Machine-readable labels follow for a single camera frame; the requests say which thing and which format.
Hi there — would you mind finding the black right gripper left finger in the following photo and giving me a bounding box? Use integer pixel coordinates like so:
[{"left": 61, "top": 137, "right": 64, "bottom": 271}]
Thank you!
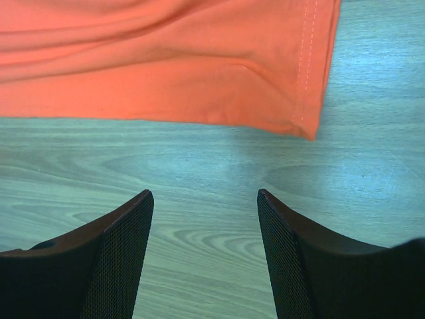
[{"left": 1, "top": 190, "right": 154, "bottom": 318}]

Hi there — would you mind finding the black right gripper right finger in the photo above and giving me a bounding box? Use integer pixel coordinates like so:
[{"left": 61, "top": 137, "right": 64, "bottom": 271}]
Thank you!
[{"left": 257, "top": 189, "right": 424, "bottom": 318}]

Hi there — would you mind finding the orange t shirt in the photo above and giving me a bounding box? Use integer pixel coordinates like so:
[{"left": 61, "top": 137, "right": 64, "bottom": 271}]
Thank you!
[{"left": 1, "top": 1, "right": 341, "bottom": 140}]

